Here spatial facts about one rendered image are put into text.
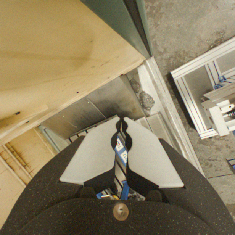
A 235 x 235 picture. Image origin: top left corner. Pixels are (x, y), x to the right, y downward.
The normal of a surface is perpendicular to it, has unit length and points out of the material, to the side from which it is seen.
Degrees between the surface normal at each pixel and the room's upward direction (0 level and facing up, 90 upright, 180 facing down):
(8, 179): 90
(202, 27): 0
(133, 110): 24
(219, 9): 0
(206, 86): 0
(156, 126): 8
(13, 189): 90
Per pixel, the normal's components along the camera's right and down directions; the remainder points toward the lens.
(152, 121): -0.33, 0.25
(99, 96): -0.05, 0.69
